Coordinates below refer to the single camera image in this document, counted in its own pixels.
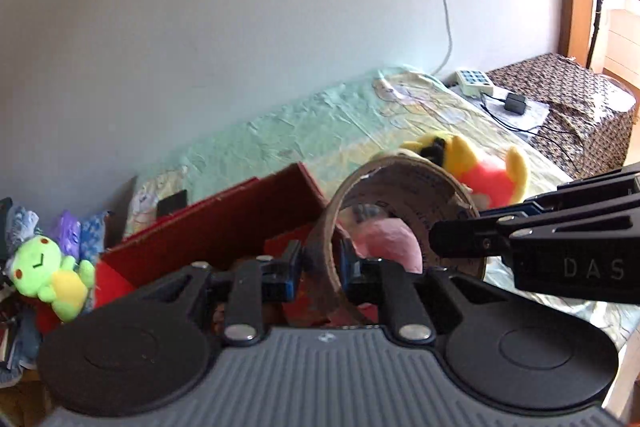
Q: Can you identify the purple pouch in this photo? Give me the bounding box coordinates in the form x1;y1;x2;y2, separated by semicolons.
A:
55;209;82;258

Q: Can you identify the green frog plush toy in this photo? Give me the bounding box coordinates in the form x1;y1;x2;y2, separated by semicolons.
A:
7;234;96;323

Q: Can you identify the yellow red plush toy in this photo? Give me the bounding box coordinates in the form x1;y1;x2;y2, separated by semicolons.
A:
402;132;532;210

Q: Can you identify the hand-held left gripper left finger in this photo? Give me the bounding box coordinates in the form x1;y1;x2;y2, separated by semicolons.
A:
145;241;305;349

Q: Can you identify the brown tape roll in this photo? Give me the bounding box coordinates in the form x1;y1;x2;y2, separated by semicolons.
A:
305;158;488;327

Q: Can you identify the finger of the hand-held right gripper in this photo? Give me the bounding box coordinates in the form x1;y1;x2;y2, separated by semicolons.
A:
470;163;640;220
431;193;640;264

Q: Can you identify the small black flat object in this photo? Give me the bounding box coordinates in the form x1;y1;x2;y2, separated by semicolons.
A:
156;190;188;220

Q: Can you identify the large red cardboard box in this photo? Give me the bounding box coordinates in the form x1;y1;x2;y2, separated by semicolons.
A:
95;162;351;328

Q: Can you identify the pink plush toy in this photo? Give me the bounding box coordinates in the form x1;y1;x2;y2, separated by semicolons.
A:
352;217;423;273

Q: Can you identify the blue patterned pouch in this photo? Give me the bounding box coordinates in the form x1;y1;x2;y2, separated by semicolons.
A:
80;212;108;265

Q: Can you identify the white power strip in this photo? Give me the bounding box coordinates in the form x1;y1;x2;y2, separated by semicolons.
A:
454;68;496;98

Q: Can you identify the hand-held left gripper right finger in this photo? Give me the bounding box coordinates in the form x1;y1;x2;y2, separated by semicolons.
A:
341;239;482;344

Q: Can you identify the patterned cloth covered stool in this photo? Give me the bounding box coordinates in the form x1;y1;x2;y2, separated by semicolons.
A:
487;53;638;180

